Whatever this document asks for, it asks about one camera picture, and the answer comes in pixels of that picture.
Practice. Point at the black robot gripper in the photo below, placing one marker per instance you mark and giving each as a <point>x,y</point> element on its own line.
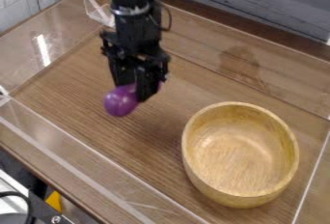
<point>134,52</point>

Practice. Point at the purple toy eggplant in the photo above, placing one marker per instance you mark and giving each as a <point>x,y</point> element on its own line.
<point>120,101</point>

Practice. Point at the light wooden bowl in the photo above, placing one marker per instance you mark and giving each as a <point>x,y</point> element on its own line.
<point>240,154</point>

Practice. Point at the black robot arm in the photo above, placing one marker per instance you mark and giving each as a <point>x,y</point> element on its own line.
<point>135,7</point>

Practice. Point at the yellow sticker tag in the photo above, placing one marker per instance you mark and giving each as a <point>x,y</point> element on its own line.
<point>53,201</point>

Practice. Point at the clear acrylic corner bracket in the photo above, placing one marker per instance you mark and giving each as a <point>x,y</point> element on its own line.
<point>99,13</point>

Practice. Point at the clear acrylic tray wall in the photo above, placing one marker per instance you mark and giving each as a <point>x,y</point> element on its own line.
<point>115,165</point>

